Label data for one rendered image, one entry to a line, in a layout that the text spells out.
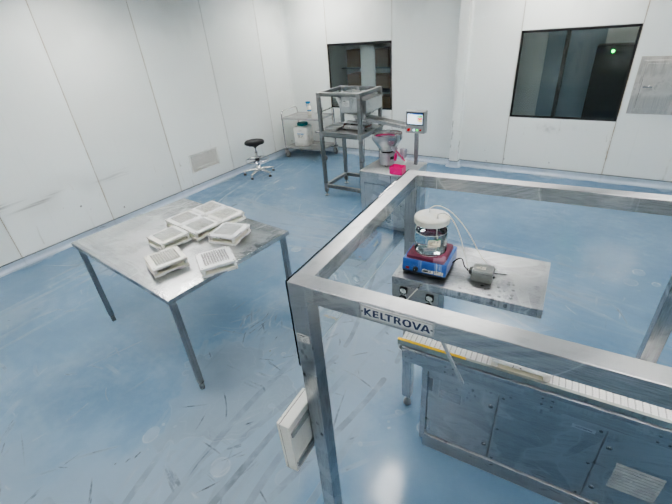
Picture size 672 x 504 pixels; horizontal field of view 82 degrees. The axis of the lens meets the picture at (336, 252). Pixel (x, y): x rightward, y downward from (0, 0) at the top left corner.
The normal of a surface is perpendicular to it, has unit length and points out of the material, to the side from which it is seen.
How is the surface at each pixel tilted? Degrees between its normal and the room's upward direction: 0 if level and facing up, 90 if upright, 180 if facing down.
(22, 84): 90
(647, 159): 90
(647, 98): 90
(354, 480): 0
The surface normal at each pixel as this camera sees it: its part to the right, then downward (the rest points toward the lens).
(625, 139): -0.55, 0.46
